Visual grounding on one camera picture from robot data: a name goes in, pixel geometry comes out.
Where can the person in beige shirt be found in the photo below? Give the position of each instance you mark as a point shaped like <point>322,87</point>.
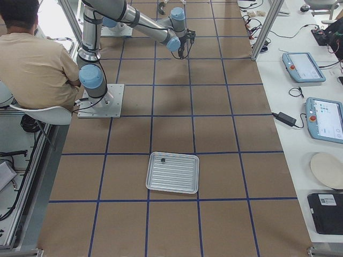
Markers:
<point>38,72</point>

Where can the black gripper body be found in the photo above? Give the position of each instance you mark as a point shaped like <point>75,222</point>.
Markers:
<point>182,44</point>

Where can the blue teach pendant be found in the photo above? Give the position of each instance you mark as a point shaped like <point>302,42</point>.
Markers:
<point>302,68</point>
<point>324,119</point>

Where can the black flat device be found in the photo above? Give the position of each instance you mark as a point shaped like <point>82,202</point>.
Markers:
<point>326,210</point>

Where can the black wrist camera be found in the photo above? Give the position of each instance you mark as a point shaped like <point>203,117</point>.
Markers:
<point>191,35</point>

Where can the black power adapter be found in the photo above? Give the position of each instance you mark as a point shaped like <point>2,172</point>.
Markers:
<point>286,119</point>

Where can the olive brake shoe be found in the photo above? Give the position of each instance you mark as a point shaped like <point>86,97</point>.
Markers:
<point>161,6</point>

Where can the aluminium frame post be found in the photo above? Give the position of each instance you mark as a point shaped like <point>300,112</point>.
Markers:
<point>267,25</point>

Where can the white plastic chair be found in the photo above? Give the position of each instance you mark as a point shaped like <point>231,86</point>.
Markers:
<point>53,115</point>

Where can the beige round plate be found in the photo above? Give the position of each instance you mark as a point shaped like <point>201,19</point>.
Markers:
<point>327,169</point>

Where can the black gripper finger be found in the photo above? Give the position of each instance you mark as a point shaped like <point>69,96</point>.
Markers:
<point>181,54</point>

